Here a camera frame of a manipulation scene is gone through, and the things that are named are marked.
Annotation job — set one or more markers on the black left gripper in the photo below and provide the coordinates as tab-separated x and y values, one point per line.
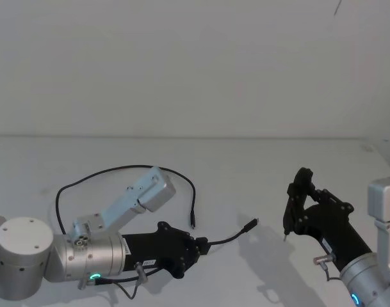
162	246

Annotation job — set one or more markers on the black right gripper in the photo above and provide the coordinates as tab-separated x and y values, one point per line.
332	224

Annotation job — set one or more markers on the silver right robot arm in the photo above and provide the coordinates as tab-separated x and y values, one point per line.
370	275

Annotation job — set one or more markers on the white table cloth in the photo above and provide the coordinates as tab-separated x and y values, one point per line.
214	281

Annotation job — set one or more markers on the white curtain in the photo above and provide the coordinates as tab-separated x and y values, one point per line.
182	64

